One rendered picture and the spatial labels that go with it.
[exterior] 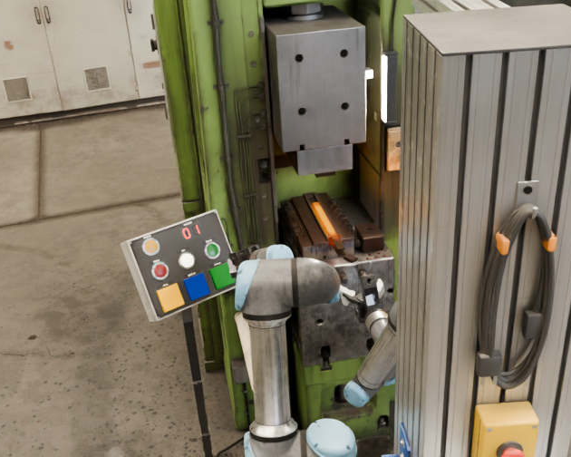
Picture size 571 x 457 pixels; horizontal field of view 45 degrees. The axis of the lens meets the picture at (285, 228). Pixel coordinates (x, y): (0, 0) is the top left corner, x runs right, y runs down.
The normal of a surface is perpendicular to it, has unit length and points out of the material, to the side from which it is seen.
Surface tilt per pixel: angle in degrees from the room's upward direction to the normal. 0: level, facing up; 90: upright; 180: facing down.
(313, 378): 90
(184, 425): 0
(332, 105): 90
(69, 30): 90
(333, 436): 8
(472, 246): 90
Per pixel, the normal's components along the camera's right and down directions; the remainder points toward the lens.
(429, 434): 0.04, 0.47
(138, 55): 0.31, 0.43
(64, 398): -0.06, -0.88
